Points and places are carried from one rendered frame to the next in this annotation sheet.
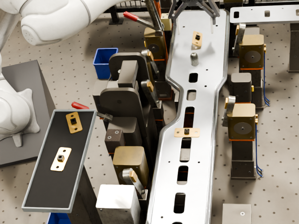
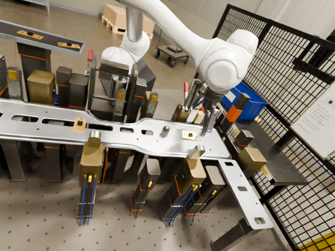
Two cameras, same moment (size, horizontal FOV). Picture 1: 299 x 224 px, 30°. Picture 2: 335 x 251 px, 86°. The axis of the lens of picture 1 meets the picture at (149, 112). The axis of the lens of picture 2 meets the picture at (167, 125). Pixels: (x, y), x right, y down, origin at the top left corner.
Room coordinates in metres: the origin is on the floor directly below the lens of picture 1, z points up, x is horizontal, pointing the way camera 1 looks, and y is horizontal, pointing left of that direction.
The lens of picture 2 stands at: (1.11, -0.66, 1.50)
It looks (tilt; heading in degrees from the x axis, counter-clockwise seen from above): 36 degrees down; 48
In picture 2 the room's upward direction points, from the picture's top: 24 degrees clockwise
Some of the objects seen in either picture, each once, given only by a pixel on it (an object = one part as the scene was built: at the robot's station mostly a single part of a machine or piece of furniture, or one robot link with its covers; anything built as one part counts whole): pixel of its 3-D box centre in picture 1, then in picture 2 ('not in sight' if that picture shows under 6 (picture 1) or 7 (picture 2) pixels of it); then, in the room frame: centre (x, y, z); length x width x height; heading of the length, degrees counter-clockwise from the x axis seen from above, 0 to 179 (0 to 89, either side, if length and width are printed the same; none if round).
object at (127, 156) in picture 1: (134, 191); (46, 113); (1.10, 0.10, 0.89); 0.12 x 0.08 x 0.38; 74
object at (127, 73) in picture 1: (133, 121); (108, 108); (1.36, 0.06, 0.94); 0.18 x 0.13 x 0.49; 164
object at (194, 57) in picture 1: (194, 59); (165, 131); (1.53, -0.20, 1.02); 0.03 x 0.03 x 0.07
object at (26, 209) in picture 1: (61, 157); (34, 37); (1.08, 0.28, 1.16); 0.37 x 0.14 x 0.02; 164
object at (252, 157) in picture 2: (234, 20); (234, 177); (1.88, -0.44, 0.88); 0.08 x 0.08 x 0.36; 74
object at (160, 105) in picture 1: (162, 131); (113, 135); (1.37, -0.03, 0.85); 0.04 x 0.03 x 0.29; 164
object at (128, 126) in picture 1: (127, 161); (78, 112); (1.23, 0.11, 0.89); 0.12 x 0.07 x 0.38; 74
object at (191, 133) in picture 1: (187, 131); (80, 123); (1.21, -0.11, 1.01); 0.08 x 0.04 x 0.01; 73
